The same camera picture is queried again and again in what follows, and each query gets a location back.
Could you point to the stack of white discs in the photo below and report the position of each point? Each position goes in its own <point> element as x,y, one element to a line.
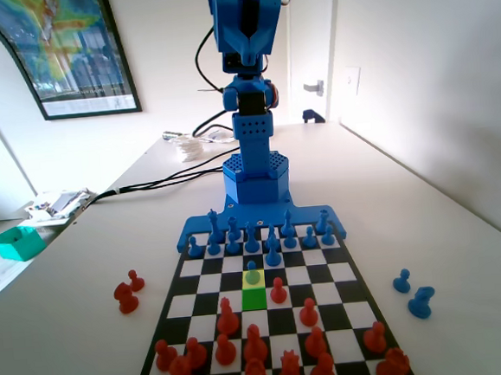
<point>190,149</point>

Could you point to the teal plastic bin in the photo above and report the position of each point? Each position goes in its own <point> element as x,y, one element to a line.
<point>18,244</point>

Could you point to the blue chess pawn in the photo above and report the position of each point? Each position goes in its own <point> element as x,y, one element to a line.
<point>194,249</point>
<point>252,276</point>
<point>290,241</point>
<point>309,239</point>
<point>232,246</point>
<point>214,247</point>
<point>327,238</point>
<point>401,283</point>

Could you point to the small blue printed part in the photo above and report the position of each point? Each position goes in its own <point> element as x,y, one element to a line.
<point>313,116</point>

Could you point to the blue chess queen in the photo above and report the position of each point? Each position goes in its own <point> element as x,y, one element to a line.
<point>250,241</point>

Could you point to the printed paper sheets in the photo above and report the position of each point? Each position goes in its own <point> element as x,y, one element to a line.
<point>216,136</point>

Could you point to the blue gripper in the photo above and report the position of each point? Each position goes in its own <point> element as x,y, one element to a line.
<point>249,44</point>

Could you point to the pile of papers and boxes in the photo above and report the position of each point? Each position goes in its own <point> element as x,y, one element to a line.
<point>56,206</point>

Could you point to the black and white chessboard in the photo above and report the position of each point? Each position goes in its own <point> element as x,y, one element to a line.
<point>339,271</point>

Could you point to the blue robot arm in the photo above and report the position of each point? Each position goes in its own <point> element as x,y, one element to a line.
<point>257,187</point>

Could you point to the framed map poster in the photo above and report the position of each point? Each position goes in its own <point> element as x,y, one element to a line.
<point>75,58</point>

